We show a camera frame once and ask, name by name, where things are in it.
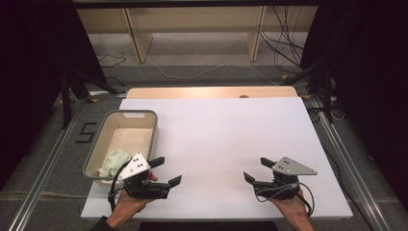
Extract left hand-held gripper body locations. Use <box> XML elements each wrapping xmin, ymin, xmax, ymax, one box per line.
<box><xmin>117</xmin><ymin>153</ymin><xmax>171</xmax><ymax>200</ymax></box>

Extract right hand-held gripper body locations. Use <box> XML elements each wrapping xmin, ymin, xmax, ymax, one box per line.
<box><xmin>253</xmin><ymin>156</ymin><xmax>319</xmax><ymax>200</ymax></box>

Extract person's right hand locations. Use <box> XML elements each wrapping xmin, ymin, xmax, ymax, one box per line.
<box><xmin>268</xmin><ymin>190</ymin><xmax>313</xmax><ymax>224</ymax></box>

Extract person's left hand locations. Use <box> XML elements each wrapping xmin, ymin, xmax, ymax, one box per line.
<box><xmin>107</xmin><ymin>171</ymin><xmax>159</xmax><ymax>229</ymax></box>

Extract pale green cloth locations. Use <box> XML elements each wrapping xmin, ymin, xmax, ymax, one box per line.
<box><xmin>97</xmin><ymin>147</ymin><xmax>133</xmax><ymax>178</ymax></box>

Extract grey plastic basket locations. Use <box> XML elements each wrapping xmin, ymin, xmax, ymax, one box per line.
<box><xmin>82</xmin><ymin>109</ymin><xmax>159</xmax><ymax>188</ymax></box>

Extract white board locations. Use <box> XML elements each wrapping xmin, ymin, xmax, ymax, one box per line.
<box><xmin>80</xmin><ymin>96</ymin><xmax>354</xmax><ymax>221</ymax></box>

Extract person's dark clothing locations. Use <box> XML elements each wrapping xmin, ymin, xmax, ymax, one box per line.
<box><xmin>138</xmin><ymin>220</ymin><xmax>279</xmax><ymax>231</ymax></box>

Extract black metal stand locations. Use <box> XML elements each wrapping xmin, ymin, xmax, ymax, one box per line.
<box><xmin>282</xmin><ymin>56</ymin><xmax>339</xmax><ymax>123</ymax></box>

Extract black tripod stand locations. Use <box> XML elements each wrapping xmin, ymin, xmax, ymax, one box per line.
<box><xmin>60</xmin><ymin>68</ymin><xmax>127</xmax><ymax>130</ymax></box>

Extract dark curtain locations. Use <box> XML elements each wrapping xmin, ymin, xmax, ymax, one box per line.
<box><xmin>0</xmin><ymin>0</ymin><xmax>108</xmax><ymax>192</ymax></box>
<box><xmin>299</xmin><ymin>0</ymin><xmax>408</xmax><ymax>205</ymax></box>

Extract wooden shelf unit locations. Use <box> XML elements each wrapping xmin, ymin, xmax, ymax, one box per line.
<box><xmin>76</xmin><ymin>5</ymin><xmax>319</xmax><ymax>64</ymax></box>

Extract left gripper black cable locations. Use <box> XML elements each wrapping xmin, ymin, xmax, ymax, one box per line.
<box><xmin>107</xmin><ymin>159</ymin><xmax>130</xmax><ymax>212</ymax></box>

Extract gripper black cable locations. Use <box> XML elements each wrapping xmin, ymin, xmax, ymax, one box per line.
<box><xmin>107</xmin><ymin>159</ymin><xmax>130</xmax><ymax>212</ymax></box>
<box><xmin>255</xmin><ymin>180</ymin><xmax>316</xmax><ymax>218</ymax></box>

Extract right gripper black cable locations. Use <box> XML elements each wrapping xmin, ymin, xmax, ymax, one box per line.
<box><xmin>255</xmin><ymin>180</ymin><xmax>316</xmax><ymax>218</ymax></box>

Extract aluminium rail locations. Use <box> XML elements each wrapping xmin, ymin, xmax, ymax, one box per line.
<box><xmin>308</xmin><ymin>95</ymin><xmax>393</xmax><ymax>231</ymax></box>
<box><xmin>7</xmin><ymin>99</ymin><xmax>89</xmax><ymax>231</ymax></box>

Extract white floor cable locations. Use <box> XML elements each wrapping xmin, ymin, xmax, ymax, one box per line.
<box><xmin>153</xmin><ymin>64</ymin><xmax>281</xmax><ymax>87</ymax></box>

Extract thin black floor cable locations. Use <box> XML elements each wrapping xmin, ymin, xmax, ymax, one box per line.
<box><xmin>96</xmin><ymin>53</ymin><xmax>128</xmax><ymax>69</ymax></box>

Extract bundle of black cables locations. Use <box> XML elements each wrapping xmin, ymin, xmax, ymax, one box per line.
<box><xmin>260</xmin><ymin>5</ymin><xmax>306</xmax><ymax>69</ymax></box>

